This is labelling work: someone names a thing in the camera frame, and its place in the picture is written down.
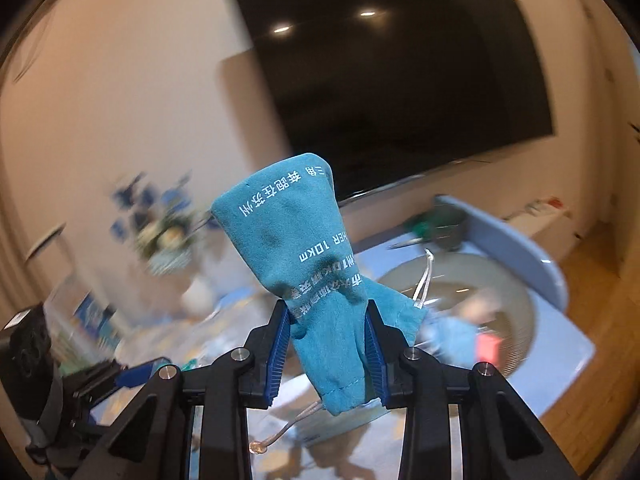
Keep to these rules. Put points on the white low cabinet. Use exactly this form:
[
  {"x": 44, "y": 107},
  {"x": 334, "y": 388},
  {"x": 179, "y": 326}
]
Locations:
[{"x": 545, "y": 230}]

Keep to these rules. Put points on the black wall television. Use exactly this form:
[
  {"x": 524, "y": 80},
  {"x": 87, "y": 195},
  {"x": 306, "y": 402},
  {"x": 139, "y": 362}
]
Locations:
[{"x": 390, "y": 85}]

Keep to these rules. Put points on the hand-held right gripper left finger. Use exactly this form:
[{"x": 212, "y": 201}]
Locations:
[{"x": 280, "y": 355}]

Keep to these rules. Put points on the dark green bag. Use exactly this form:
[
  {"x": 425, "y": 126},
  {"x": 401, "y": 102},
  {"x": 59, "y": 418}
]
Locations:
[{"x": 435, "y": 225}]

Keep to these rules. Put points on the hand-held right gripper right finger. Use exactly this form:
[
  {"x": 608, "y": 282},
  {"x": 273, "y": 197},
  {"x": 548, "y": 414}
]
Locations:
[{"x": 375, "y": 350}]

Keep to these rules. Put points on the blue white artificial flowers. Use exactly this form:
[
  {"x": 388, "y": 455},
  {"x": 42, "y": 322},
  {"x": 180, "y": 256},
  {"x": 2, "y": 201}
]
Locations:
[{"x": 165, "y": 240}]

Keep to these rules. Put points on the coral pink pouch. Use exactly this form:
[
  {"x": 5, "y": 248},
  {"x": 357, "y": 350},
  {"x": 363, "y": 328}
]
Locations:
[{"x": 489, "y": 347}]

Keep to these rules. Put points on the light blue cloth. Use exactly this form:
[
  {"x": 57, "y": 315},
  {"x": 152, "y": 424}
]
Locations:
[{"x": 455, "y": 335}]

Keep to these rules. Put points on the ribbed glass bowl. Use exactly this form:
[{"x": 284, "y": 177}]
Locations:
[{"x": 500, "y": 300}]

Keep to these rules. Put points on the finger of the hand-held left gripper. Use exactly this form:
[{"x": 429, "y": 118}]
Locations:
[{"x": 135, "y": 375}]

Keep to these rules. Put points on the white ribbed vase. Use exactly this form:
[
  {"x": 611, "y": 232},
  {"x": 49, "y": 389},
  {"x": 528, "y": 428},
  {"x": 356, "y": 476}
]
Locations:
[{"x": 197, "y": 295}]

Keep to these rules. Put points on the scallop patterned table mat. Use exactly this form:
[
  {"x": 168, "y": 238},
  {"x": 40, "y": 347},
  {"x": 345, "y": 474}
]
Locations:
[{"x": 225, "y": 320}]

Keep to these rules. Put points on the row of upright books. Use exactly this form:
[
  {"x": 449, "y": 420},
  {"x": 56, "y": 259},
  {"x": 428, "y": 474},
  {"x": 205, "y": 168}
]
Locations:
[{"x": 90, "y": 315}]

